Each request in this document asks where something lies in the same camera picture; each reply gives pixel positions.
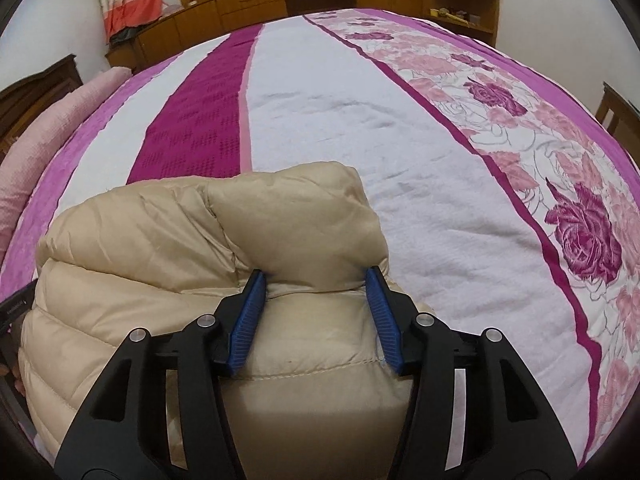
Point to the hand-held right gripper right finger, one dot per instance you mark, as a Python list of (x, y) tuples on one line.
[(385, 325)]

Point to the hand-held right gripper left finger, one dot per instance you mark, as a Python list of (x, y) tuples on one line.
[(247, 325)]

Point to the beige puffer jacket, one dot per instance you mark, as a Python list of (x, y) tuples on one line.
[(150, 240)]

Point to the person's left hand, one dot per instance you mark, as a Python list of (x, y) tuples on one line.
[(18, 385)]

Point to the pink bolster pillow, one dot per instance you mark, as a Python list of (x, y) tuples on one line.
[(50, 125)]

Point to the purple floral bedsheet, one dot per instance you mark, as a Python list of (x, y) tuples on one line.
[(350, 125)]

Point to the dark wooden headboard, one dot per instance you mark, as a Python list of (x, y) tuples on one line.
[(40, 90)]

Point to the dark cloth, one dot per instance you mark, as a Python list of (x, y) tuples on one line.
[(125, 35)]

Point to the wooden chair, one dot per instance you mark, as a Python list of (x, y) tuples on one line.
[(617, 110)]

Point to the small yellow trinkets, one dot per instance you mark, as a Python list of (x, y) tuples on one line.
[(450, 14)]

